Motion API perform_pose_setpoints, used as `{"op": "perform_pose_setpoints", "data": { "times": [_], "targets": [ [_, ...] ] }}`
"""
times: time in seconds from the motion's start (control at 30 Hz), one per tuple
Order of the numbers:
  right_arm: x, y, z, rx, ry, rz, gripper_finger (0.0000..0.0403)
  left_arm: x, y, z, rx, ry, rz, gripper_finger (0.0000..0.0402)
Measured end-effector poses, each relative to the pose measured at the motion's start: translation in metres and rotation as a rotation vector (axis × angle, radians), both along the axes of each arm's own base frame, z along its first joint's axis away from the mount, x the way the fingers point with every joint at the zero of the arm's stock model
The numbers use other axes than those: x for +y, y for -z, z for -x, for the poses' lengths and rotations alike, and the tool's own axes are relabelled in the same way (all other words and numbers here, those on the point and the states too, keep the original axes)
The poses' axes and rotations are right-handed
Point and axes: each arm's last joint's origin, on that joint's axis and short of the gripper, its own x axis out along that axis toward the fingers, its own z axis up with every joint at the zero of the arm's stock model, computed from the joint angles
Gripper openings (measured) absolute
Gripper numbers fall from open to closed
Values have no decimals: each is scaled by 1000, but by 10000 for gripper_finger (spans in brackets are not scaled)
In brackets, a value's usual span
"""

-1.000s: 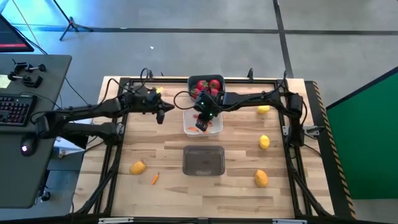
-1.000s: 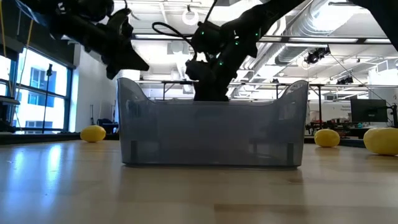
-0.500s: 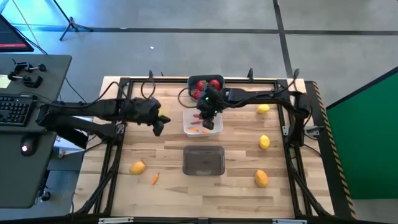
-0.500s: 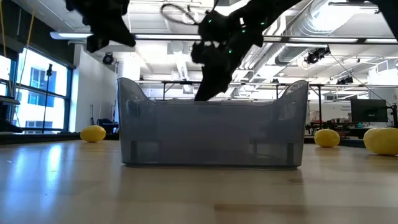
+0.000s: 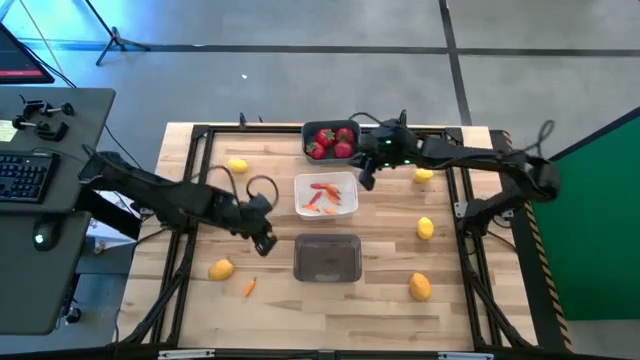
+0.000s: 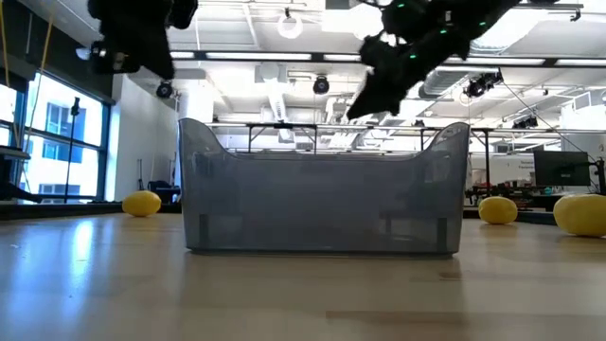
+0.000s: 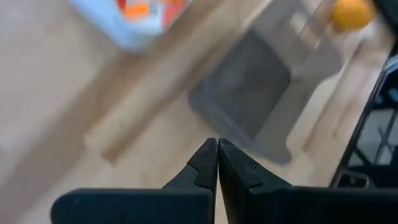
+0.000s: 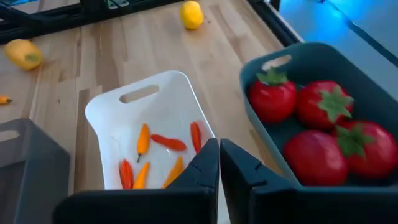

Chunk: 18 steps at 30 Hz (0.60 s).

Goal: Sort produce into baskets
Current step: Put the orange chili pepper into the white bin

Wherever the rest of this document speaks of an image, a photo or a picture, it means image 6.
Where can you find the black computer monitor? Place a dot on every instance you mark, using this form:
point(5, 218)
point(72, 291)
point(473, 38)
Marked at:
point(561, 168)

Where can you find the black tripod stand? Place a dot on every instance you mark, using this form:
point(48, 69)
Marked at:
point(75, 106)

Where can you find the black window frame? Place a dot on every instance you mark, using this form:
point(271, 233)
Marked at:
point(105, 151)

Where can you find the ceiling light bar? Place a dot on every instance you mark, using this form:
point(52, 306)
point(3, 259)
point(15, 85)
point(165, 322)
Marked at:
point(182, 55)
point(492, 61)
point(260, 56)

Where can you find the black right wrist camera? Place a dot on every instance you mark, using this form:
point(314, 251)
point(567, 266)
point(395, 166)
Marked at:
point(402, 16)

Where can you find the cluttered background workbench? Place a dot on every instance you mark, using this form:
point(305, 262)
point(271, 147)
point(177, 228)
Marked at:
point(521, 199)

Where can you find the dark grey desk top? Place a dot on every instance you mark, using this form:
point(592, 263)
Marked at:
point(14, 152)

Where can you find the black aluminium table frame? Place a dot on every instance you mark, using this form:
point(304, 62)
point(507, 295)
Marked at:
point(57, 210)

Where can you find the silver air duct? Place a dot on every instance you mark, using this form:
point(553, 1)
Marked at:
point(445, 80)

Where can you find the translucent grey plastic basket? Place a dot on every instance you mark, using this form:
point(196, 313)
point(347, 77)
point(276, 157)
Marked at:
point(322, 203)

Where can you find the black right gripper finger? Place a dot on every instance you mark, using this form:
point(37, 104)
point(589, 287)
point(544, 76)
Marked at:
point(397, 99)
point(371, 102)

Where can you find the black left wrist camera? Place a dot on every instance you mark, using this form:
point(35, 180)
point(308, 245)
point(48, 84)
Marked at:
point(183, 12)

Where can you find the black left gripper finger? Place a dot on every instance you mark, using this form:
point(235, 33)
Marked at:
point(158, 57)

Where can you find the yellow toy lemon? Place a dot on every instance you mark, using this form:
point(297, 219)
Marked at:
point(141, 203)
point(584, 215)
point(497, 210)

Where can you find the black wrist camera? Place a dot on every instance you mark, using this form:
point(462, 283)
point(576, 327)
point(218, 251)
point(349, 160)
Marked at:
point(402, 16)
point(183, 12)

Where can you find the black ceiling spotlight cluster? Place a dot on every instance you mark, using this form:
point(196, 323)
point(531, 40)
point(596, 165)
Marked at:
point(480, 85)

